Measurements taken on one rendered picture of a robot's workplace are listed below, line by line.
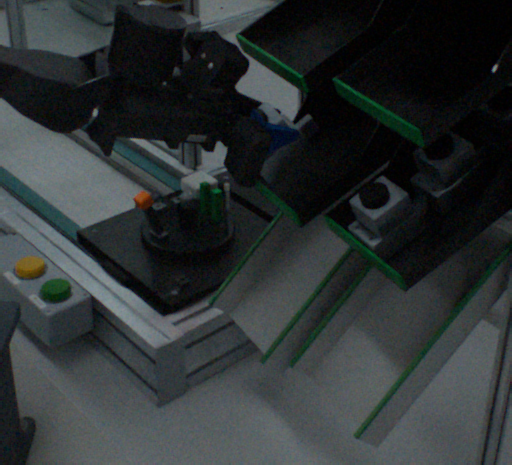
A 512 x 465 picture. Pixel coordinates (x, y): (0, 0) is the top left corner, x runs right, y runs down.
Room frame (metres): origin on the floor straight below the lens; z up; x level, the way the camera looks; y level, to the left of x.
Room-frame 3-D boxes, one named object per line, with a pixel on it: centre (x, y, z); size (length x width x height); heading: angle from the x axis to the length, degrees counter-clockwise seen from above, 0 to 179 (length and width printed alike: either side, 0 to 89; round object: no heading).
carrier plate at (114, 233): (1.17, 0.09, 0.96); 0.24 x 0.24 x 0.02; 41
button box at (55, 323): (1.10, 0.31, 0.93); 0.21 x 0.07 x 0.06; 41
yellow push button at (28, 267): (1.10, 0.31, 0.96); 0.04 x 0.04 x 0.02
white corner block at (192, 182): (1.31, 0.08, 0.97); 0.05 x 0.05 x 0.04; 41
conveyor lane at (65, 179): (1.42, 0.27, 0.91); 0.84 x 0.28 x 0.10; 41
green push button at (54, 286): (1.04, 0.26, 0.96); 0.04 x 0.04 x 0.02
